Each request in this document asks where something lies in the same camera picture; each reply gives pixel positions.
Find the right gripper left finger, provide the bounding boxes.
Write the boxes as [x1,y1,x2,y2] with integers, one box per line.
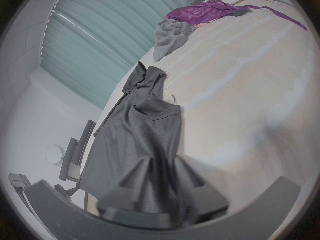
[97,157,151,214]

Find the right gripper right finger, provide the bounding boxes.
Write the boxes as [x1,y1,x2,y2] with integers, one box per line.
[174,156,229,219]

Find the black T-shirt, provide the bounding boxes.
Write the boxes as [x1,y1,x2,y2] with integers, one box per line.
[77,61,200,224]

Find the bed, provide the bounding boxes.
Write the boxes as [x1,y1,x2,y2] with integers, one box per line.
[85,0,317,222]

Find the black dressing table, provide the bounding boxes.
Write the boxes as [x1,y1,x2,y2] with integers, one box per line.
[59,137,82,182]

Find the black chest of drawers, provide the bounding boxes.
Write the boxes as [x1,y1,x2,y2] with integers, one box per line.
[80,119,97,160]

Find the blue-green curtain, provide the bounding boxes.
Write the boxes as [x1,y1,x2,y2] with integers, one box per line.
[40,13,136,110]
[55,0,201,70]

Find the grey garment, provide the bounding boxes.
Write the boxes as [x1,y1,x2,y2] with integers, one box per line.
[153,19,197,62]

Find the pink garment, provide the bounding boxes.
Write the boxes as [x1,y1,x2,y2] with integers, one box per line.
[194,21,215,29]

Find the purple satin garment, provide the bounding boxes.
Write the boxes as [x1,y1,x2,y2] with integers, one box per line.
[165,0,307,31]

